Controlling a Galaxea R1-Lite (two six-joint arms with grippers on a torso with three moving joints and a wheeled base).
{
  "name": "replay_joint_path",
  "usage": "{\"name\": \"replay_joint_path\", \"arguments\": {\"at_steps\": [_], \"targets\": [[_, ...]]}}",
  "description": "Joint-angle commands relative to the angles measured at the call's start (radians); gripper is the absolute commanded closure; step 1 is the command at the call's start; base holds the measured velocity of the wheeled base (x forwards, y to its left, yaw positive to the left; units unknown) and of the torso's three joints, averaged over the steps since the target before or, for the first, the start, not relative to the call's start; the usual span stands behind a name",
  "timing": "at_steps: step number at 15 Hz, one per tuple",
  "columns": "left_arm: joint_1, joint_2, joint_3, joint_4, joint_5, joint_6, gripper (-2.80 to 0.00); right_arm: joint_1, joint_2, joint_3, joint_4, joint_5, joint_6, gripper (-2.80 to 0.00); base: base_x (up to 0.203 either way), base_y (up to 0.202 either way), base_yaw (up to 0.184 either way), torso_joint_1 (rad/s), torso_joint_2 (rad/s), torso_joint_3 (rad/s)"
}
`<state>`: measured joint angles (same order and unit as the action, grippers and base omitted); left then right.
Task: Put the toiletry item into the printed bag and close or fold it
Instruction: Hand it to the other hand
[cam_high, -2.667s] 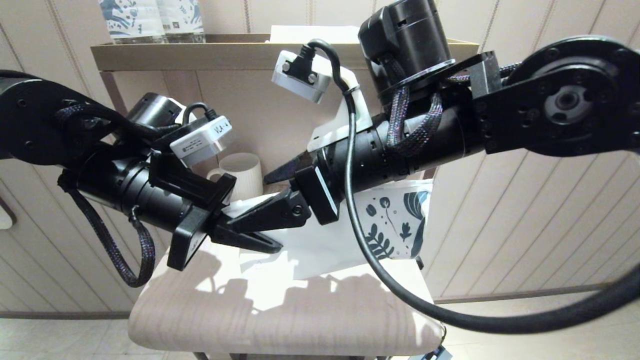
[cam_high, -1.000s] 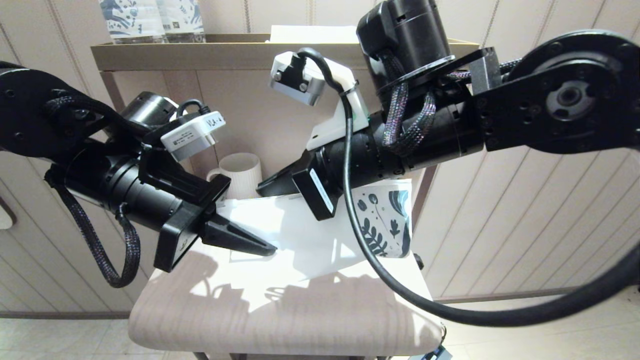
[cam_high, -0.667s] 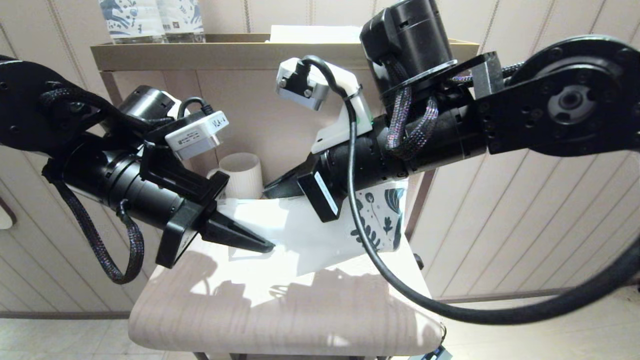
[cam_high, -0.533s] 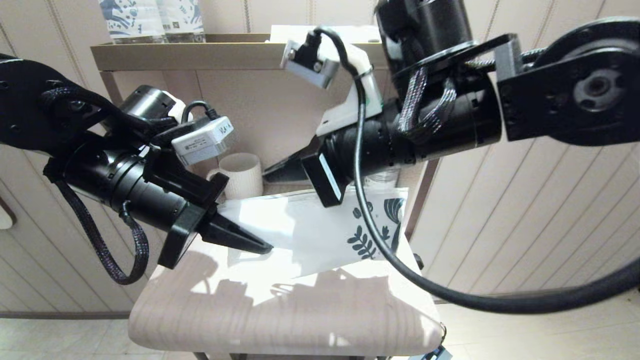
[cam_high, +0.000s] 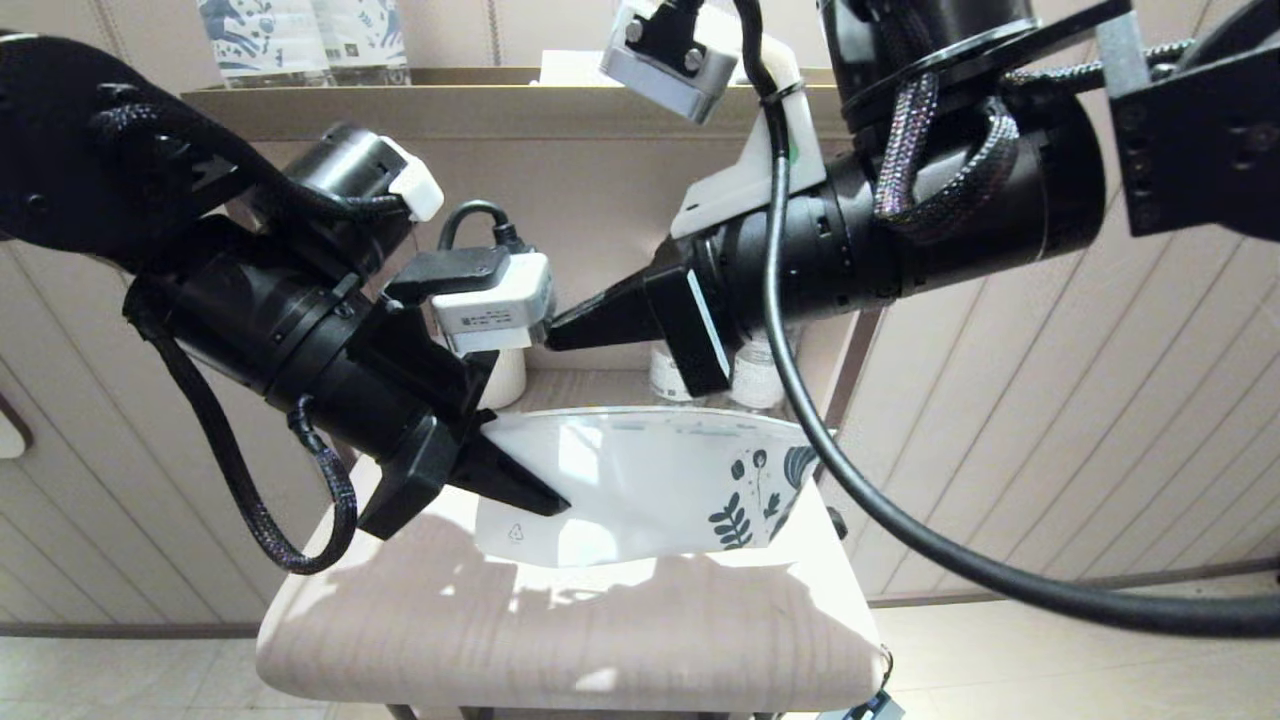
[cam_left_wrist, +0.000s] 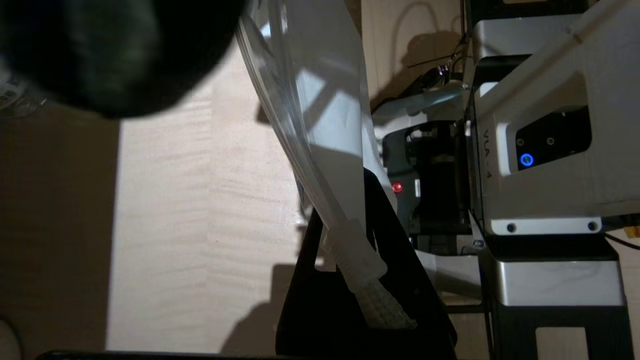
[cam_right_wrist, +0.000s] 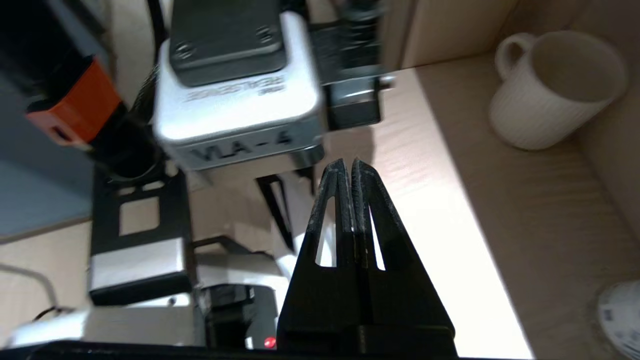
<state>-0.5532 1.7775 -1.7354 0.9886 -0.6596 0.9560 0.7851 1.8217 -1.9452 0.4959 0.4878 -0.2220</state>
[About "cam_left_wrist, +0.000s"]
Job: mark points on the white ribbed mug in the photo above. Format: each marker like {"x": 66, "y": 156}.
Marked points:
{"x": 7, "y": 342}

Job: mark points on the white blue-printed plastic bag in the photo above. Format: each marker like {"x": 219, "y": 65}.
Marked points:
{"x": 325, "y": 125}

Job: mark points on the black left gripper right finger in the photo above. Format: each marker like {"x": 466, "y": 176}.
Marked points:
{"x": 410, "y": 290}

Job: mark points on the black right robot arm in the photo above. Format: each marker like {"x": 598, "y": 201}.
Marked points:
{"x": 110, "y": 45}

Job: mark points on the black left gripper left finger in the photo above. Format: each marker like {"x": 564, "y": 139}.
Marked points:
{"x": 320, "y": 310}

